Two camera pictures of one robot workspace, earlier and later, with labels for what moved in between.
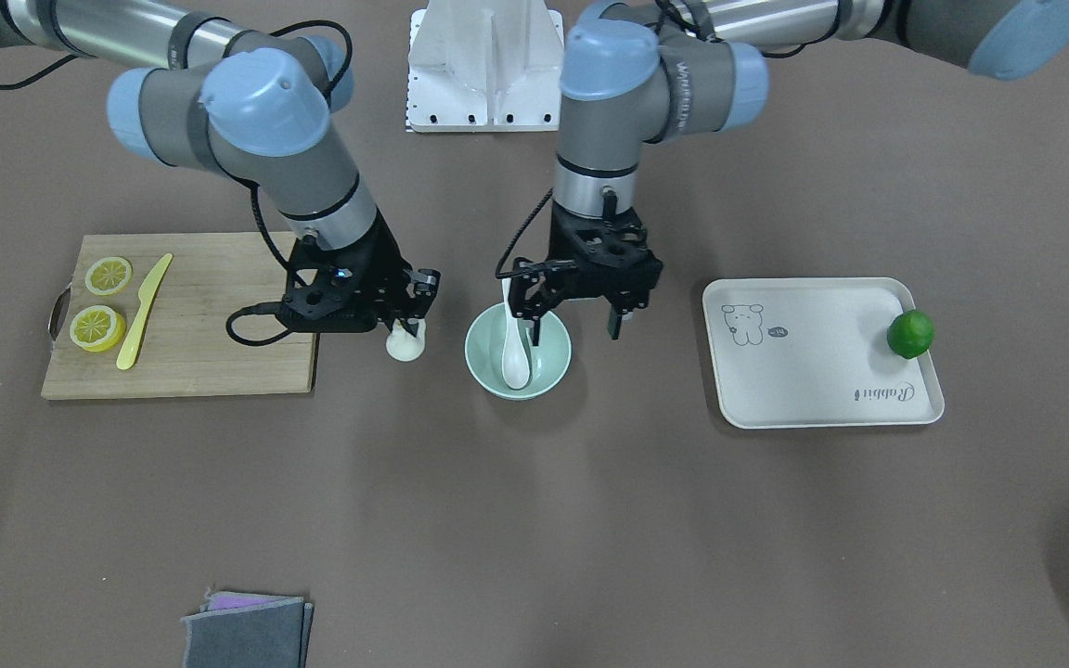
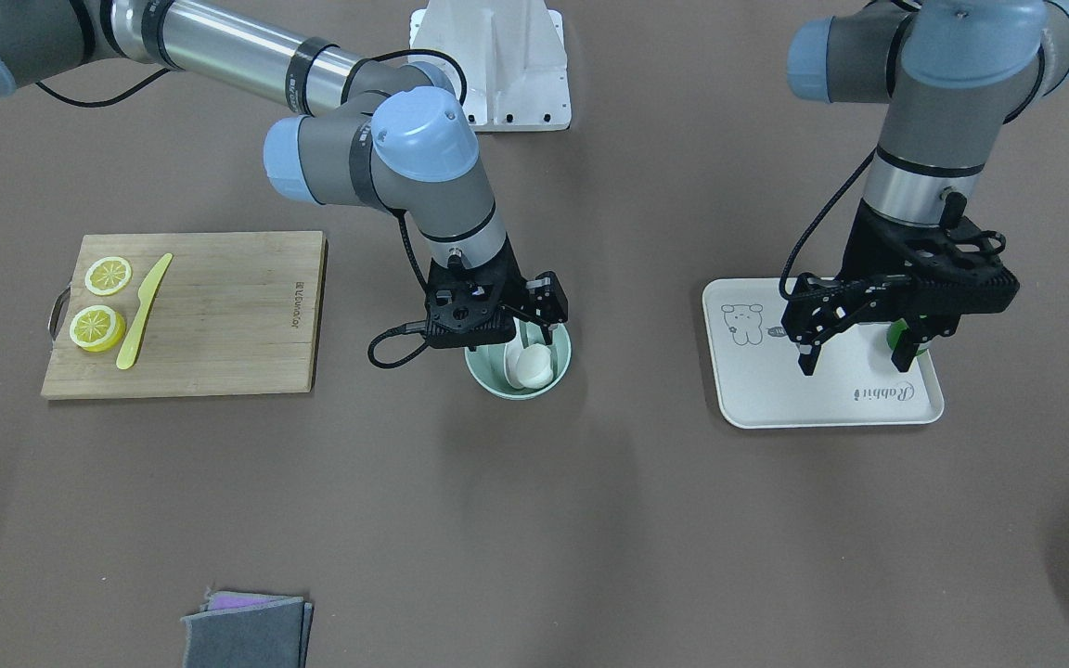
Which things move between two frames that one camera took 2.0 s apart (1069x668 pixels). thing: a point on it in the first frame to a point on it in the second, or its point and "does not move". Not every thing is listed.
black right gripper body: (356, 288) to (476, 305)
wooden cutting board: (186, 347) does not move
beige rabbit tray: (795, 353) does not move
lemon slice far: (108, 276) does not move
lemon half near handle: (97, 328) does not move
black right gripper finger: (422, 289) to (547, 302)
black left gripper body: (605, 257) to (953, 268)
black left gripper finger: (614, 320) to (905, 352)
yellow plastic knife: (146, 294) does not move
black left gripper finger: (532, 289) to (820, 306)
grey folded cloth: (247, 630) does not move
